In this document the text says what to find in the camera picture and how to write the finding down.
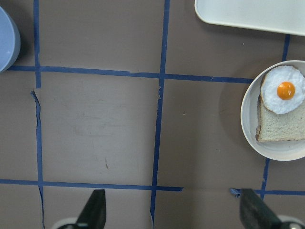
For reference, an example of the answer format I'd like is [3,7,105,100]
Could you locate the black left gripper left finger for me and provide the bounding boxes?
[76,189,106,229]

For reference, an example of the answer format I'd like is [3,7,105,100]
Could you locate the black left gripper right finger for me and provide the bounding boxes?
[239,189,282,229]

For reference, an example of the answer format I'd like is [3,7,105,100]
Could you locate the round cream plate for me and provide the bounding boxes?
[240,60,305,161]

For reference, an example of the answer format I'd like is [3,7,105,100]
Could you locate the bread slice on plate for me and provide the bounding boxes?
[255,98,305,142]

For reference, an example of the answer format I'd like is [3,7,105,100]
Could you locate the fried egg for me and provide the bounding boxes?
[260,65,305,115]

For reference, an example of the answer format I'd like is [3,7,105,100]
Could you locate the blue bowl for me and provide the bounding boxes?
[0,7,20,73]

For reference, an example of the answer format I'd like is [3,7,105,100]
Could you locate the cream bear serving tray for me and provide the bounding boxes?
[194,0,305,36]

